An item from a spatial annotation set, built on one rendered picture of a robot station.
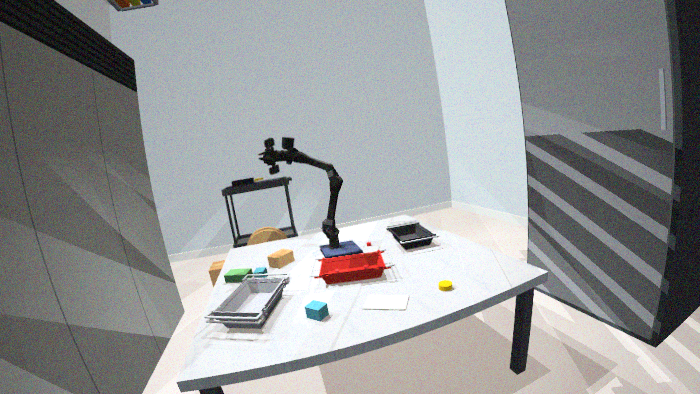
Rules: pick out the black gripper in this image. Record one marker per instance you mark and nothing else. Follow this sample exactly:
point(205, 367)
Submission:
point(275, 155)

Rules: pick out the tan block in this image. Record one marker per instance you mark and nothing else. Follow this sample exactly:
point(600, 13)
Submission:
point(280, 258)

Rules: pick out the yellow short cylinder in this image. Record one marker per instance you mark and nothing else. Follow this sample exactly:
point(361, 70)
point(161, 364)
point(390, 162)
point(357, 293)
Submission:
point(445, 285)

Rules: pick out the green rectangular block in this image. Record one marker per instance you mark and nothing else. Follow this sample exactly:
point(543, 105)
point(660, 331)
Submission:
point(236, 275)

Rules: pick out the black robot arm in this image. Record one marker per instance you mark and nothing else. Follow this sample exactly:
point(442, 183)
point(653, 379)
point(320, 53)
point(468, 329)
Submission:
point(328, 225)

